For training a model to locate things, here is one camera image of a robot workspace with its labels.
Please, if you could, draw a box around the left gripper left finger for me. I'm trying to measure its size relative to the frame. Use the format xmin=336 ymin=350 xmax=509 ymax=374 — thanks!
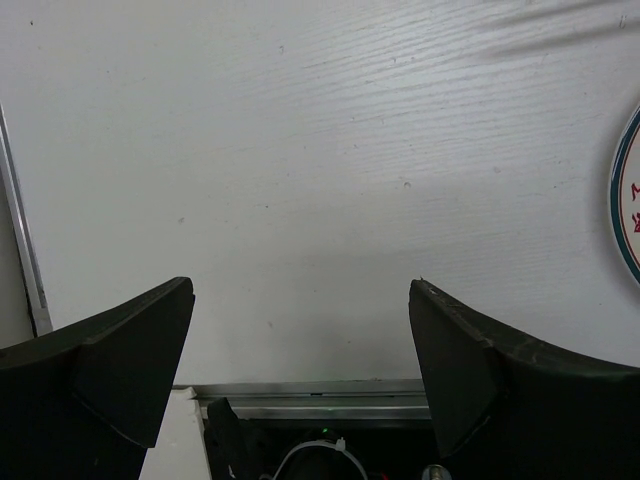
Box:
xmin=1 ymin=277 xmax=195 ymax=479

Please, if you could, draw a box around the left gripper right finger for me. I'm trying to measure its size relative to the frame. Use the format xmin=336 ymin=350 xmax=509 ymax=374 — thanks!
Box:
xmin=409 ymin=280 xmax=639 ymax=479

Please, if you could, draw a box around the orange patterned round plate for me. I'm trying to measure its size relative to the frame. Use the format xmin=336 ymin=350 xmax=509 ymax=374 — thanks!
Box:
xmin=608 ymin=107 xmax=639 ymax=283

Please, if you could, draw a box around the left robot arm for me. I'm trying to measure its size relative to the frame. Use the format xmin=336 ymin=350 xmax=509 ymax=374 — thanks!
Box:
xmin=1 ymin=277 xmax=639 ymax=479

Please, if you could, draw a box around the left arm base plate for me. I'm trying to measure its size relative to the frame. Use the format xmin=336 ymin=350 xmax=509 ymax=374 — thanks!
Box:
xmin=172 ymin=378 xmax=434 ymax=480

